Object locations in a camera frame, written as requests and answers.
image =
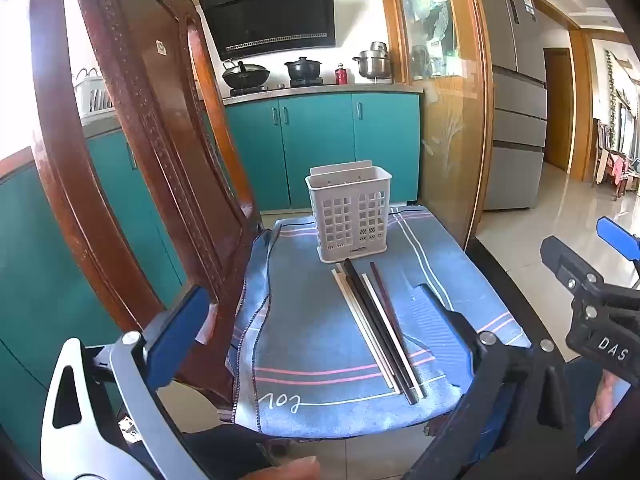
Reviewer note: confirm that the dark red chopstick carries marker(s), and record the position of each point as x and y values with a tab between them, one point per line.
387	300

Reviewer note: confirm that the hanging wall decoration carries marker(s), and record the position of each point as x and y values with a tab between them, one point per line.
614	90

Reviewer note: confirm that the black range hood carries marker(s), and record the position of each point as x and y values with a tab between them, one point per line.
270	15

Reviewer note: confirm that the gas stove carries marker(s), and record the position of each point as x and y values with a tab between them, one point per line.
280	87

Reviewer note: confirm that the carved wooden chair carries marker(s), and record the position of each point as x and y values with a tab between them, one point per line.
150	110

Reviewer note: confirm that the person's left hand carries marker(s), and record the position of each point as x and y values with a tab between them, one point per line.
285	470

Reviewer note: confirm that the distant wooden chair with clothes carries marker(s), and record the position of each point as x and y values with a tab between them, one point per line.
607	160

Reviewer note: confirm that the person's left leg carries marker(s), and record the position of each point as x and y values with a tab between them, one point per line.
220	450

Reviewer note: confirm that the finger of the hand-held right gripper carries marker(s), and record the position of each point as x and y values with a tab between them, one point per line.
565	260
617	235

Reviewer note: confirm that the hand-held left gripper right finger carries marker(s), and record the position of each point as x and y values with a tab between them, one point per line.
452	332

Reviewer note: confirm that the white wall socket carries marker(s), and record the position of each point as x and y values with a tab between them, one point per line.
161	47

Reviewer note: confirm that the teal cabinets under dish rack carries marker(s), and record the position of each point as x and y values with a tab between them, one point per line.
30	260

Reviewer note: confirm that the person's right hand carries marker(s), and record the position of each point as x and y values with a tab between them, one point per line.
607	400

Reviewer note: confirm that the white dish rack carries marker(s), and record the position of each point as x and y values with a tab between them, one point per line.
92	97

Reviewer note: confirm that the grey kitchen countertop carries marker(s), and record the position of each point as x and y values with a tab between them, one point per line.
350	89

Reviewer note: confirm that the silver refrigerator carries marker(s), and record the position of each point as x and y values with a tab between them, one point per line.
515	110

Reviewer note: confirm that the brown room door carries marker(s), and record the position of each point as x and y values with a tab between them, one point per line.
557	110

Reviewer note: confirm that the etched glass door wooden frame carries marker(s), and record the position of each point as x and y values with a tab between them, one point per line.
450	160

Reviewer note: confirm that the black wok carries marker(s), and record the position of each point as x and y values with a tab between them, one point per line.
245	76

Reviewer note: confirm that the steel stock pot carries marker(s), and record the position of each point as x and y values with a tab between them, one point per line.
374	62

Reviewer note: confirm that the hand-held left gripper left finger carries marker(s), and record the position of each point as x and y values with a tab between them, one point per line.
180	330

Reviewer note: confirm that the teal cabinets under stove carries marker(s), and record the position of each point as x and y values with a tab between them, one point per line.
320	150

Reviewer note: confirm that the red bottle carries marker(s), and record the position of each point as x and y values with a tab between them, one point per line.
341	76

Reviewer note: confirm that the blue striped cloth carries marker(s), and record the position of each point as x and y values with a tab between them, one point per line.
310	340

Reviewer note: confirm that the black cooking pot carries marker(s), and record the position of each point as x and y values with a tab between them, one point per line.
302	70

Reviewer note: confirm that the white plastic utensil basket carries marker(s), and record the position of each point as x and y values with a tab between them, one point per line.
332	220

